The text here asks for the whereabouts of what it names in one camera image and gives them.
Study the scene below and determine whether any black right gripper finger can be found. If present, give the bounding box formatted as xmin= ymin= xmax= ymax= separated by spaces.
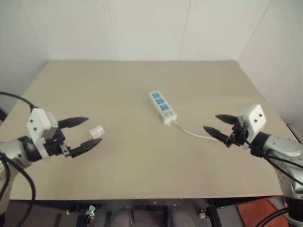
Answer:
xmin=203 ymin=126 xmax=232 ymax=145
xmin=215 ymin=114 xmax=238 ymax=125

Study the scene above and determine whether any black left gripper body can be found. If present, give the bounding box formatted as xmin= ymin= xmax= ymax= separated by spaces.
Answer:
xmin=44 ymin=127 xmax=71 ymax=157

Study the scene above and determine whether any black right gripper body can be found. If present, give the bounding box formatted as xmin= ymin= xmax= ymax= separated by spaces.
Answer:
xmin=225 ymin=122 xmax=250 ymax=148

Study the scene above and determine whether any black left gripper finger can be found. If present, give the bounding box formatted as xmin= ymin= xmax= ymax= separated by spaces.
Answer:
xmin=70 ymin=138 xmax=103 ymax=158
xmin=57 ymin=116 xmax=89 ymax=130

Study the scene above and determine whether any white plug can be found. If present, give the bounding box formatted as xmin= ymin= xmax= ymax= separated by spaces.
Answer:
xmin=88 ymin=126 xmax=105 ymax=140

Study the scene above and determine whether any white power strip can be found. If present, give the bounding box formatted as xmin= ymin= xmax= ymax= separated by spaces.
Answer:
xmin=148 ymin=91 xmax=178 ymax=126

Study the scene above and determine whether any orange red mat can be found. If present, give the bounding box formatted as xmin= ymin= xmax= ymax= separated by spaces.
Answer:
xmin=236 ymin=199 xmax=292 ymax=227

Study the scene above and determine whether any white power cable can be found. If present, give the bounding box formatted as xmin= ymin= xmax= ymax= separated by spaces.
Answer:
xmin=173 ymin=120 xmax=220 ymax=142

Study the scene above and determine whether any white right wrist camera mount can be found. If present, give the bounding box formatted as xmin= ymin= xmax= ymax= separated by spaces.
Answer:
xmin=237 ymin=104 xmax=267 ymax=150

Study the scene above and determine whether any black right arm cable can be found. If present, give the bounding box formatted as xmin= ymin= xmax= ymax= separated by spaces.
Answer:
xmin=242 ymin=139 xmax=303 ymax=227

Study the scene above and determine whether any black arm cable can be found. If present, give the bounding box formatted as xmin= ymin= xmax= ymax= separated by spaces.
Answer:
xmin=0 ymin=91 xmax=36 ymax=227
xmin=242 ymin=139 xmax=303 ymax=227

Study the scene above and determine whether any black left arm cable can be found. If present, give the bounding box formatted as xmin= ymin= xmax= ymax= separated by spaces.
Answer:
xmin=0 ymin=91 xmax=36 ymax=227

